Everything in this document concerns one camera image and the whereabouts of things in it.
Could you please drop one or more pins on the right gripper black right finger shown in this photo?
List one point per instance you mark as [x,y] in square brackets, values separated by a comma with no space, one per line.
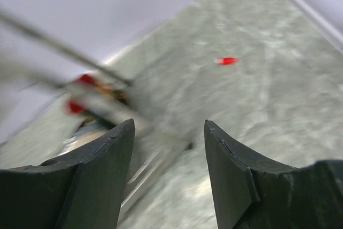
[253,191]

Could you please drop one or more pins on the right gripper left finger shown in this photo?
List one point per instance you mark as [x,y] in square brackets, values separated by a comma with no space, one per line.
[81,189]

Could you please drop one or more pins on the small red pen cap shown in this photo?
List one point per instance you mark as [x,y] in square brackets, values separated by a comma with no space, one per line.
[226,60]

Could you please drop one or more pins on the red cup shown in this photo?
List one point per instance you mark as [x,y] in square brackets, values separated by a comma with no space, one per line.
[74,103]

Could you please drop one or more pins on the steel two-tier dish rack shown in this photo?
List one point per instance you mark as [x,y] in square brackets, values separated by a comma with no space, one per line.
[104,105]

